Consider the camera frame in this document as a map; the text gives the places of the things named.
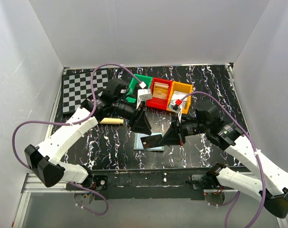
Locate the green card holder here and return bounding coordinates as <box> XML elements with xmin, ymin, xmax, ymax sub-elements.
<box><xmin>134</xmin><ymin>133</ymin><xmax>164</xmax><ymax>152</ymax></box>

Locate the red plastic bin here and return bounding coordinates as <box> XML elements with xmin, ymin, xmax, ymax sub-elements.
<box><xmin>146</xmin><ymin>77</ymin><xmax>172</xmax><ymax>111</ymax></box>

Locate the green plastic bin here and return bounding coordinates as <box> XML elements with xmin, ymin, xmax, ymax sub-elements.
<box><xmin>126</xmin><ymin>74</ymin><xmax>153</xmax><ymax>104</ymax></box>

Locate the yellow plastic bin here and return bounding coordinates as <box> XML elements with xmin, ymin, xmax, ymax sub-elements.
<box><xmin>166</xmin><ymin>81</ymin><xmax>193</xmax><ymax>114</ymax></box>

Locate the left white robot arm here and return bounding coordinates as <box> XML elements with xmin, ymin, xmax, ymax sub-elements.
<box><xmin>25</xmin><ymin>78</ymin><xmax>152</xmax><ymax>189</ymax></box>

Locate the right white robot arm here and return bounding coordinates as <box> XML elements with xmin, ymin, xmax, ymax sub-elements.
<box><xmin>160</xmin><ymin>101</ymin><xmax>288</xmax><ymax>219</ymax></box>

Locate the orange card in red bin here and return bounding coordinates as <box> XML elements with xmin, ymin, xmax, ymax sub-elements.
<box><xmin>153</xmin><ymin>82</ymin><xmax>169</xmax><ymax>100</ymax></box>

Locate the white card in yellow bin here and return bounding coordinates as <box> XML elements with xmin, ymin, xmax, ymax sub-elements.
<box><xmin>170</xmin><ymin>91</ymin><xmax>187</xmax><ymax>109</ymax></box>

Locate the cream plastic crayon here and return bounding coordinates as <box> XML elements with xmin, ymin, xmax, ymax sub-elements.
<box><xmin>99</xmin><ymin>118</ymin><xmax>124</xmax><ymax>125</ymax></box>

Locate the checkered chessboard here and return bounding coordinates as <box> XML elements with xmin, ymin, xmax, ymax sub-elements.
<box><xmin>61</xmin><ymin>69</ymin><xmax>110</xmax><ymax>114</ymax></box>

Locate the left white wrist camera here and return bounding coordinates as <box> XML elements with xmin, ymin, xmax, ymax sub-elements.
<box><xmin>137</xmin><ymin>81</ymin><xmax>153</xmax><ymax>102</ymax></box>

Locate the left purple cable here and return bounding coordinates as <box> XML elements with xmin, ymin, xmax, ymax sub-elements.
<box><xmin>12</xmin><ymin>63</ymin><xmax>147</xmax><ymax>216</ymax></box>

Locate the purple cable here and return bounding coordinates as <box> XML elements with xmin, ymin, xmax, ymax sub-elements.
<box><xmin>179</xmin><ymin>91</ymin><xmax>267</xmax><ymax>228</ymax></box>
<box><xmin>12</xmin><ymin>63</ymin><xmax>147</xmax><ymax>216</ymax></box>

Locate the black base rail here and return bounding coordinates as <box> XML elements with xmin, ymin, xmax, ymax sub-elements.
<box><xmin>84</xmin><ymin>168</ymin><xmax>225</xmax><ymax>200</ymax></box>

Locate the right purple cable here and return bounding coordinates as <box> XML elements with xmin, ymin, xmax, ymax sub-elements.
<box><xmin>179</xmin><ymin>91</ymin><xmax>267</xmax><ymax>228</ymax></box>

